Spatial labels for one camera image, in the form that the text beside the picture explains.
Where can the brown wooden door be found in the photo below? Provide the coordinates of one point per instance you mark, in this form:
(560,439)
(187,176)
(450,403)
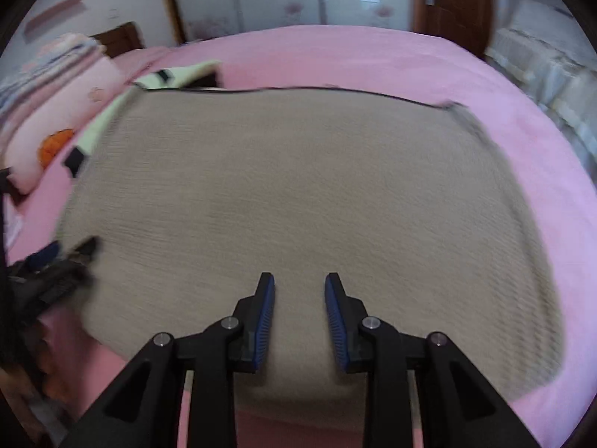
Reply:
(467,23)

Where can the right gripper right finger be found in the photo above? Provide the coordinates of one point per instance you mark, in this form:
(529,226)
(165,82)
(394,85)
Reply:
(458,405)

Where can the folded striped blanket stack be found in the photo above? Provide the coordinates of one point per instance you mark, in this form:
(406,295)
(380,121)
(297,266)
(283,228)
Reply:
(51,69)

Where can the beige knit sweater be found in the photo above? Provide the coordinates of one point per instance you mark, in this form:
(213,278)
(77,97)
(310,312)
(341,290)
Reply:
(194,194)

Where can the pink bed sheet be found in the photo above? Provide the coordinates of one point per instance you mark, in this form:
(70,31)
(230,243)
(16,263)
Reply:
(397,63)

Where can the dark wooden headboard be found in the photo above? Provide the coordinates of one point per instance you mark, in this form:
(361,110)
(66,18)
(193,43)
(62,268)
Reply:
(120,40)

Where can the pink cartoon pillow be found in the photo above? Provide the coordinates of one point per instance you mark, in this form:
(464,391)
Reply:
(41,136)

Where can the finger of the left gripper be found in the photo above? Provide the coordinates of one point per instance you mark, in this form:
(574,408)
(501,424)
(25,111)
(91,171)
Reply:
(85,251)
(45,255)

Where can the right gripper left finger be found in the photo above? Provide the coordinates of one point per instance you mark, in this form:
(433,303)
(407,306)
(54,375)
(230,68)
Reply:
(142,405)

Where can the pink wall shelf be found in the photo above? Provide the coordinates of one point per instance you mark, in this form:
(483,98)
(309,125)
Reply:
(49,18)

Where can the pale yellow folded garment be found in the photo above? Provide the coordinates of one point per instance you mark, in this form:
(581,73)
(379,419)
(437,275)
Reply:
(204,75)

